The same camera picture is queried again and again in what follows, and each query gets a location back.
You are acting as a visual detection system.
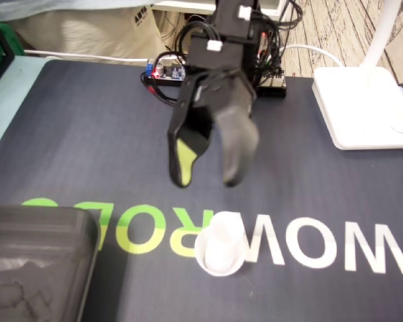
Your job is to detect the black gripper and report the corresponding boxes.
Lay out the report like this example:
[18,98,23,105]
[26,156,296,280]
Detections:
[167,70,260,188]

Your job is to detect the blue circuit board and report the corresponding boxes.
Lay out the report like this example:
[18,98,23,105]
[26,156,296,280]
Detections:
[144,58,189,83]

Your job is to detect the robot controller board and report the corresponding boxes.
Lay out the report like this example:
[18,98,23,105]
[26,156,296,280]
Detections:
[257,32,287,89]

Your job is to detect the white plastic cup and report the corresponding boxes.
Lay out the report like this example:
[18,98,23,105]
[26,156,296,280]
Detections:
[194,230,247,278]

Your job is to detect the dark grey printed mat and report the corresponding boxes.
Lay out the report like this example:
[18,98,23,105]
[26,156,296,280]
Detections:
[0,59,403,322]

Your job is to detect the white shelf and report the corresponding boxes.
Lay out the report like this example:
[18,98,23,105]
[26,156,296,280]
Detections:
[152,0,288,16]

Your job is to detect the white lamp base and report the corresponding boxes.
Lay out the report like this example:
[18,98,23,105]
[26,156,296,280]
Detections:
[311,66,403,151]

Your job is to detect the white lamp neck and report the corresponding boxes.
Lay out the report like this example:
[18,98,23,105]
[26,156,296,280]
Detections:
[361,0,403,73]

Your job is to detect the green box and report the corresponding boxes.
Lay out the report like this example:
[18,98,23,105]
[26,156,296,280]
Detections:
[0,21,25,56]

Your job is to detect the black metal rack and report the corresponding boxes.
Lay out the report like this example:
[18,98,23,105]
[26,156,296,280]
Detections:
[0,13,15,98]

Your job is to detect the thin black base wires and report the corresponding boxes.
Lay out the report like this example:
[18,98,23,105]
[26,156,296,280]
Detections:
[140,72,182,105]

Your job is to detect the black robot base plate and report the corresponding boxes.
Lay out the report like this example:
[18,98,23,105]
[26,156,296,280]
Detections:
[144,76,287,99]

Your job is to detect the black arm servo cable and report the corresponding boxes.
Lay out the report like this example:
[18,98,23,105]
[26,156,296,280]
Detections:
[174,20,222,64]

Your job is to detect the white lamp cable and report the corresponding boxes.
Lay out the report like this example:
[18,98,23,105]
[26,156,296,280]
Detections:
[278,44,345,68]

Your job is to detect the black wire bundle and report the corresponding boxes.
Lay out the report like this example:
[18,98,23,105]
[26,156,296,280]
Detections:
[255,0,305,81]

